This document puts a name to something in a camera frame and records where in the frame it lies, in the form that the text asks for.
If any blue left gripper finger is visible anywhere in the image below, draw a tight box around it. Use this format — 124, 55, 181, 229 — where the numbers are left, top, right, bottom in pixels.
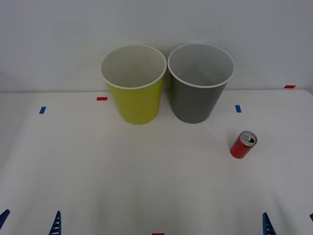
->
48, 211, 62, 235
0, 209, 11, 223

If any red drink can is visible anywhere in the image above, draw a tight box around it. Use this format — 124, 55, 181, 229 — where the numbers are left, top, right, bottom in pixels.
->
229, 130, 258, 160

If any yellow-green plastic bin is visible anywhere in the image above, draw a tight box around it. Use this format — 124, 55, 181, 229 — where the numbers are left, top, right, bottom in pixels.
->
101, 44, 167, 126

